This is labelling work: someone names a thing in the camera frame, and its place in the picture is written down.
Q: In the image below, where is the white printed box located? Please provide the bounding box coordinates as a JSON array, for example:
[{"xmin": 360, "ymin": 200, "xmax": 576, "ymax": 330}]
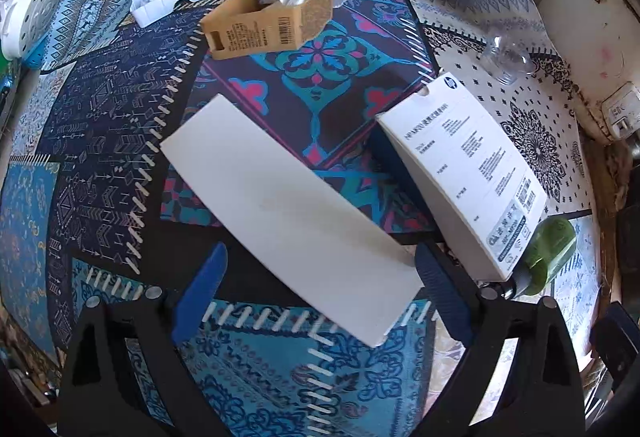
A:
[{"xmin": 375, "ymin": 72, "xmax": 549, "ymax": 282}]

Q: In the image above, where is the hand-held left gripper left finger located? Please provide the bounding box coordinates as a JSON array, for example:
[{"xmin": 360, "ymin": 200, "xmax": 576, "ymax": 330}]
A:
[{"xmin": 59, "ymin": 241, "xmax": 231, "ymax": 437}]

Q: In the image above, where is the green bottle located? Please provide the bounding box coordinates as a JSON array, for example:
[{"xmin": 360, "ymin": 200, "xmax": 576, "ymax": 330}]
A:
[{"xmin": 505, "ymin": 216, "xmax": 577, "ymax": 298}]

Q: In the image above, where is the brown cardboard box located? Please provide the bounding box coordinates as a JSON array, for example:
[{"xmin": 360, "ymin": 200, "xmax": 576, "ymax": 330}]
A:
[{"xmin": 200, "ymin": 0, "xmax": 334, "ymax": 61}]

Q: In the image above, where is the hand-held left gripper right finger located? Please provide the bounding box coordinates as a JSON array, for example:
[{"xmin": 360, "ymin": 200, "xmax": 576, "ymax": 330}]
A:
[{"xmin": 414, "ymin": 242, "xmax": 588, "ymax": 437}]

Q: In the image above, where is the white perforated round lid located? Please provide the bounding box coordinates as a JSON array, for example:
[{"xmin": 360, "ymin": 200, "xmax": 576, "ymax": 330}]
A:
[{"xmin": 0, "ymin": 0, "xmax": 78, "ymax": 60}]

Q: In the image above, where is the white rice cooker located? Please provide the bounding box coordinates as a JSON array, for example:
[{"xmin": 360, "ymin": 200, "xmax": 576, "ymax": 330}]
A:
[{"xmin": 537, "ymin": 0, "xmax": 640, "ymax": 145}]

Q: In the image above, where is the patterned patchwork cloth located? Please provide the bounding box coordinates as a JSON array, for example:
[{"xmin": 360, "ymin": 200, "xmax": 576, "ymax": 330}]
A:
[{"xmin": 0, "ymin": 0, "xmax": 603, "ymax": 437}]

